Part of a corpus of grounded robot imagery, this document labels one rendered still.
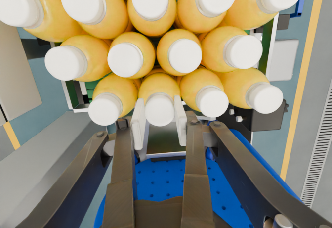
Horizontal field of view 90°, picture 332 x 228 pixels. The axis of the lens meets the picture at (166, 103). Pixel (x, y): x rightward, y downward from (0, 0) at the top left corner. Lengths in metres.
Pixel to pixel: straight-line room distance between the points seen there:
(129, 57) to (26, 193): 0.72
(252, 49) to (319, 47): 1.59
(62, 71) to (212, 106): 0.19
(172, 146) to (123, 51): 0.20
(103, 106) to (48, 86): 1.38
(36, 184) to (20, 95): 0.56
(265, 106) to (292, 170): 2.00
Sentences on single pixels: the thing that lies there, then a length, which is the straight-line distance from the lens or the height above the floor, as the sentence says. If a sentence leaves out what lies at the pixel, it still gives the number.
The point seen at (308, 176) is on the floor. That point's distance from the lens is 2.42.
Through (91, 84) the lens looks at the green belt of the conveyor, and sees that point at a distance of 0.45.
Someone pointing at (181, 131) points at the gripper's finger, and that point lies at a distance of 0.16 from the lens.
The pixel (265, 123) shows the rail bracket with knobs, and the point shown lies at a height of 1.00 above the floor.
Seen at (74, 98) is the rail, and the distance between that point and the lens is 0.40.
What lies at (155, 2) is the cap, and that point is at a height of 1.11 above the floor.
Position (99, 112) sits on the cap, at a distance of 0.23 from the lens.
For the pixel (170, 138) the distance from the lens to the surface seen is 0.36.
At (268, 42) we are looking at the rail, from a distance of 0.40.
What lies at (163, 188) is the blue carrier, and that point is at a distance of 0.36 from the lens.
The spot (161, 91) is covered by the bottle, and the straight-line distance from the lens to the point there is 0.23.
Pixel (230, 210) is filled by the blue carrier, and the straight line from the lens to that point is 0.34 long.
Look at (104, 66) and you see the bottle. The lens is 0.27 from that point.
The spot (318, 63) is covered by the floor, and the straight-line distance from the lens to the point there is 1.83.
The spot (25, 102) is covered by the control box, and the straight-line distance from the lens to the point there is 0.36.
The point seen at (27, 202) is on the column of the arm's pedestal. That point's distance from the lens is 0.85.
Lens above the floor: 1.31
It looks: 70 degrees down
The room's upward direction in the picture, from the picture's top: 173 degrees clockwise
